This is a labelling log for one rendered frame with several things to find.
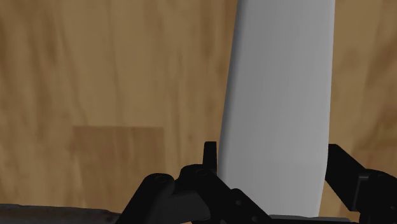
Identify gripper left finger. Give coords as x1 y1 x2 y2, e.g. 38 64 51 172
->
116 141 274 224

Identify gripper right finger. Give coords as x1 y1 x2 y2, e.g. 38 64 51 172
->
324 143 397 224

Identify dark grey flat slab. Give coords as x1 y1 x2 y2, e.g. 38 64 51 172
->
0 203 122 224

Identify tall white rounded object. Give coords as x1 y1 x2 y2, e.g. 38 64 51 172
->
217 0 337 218

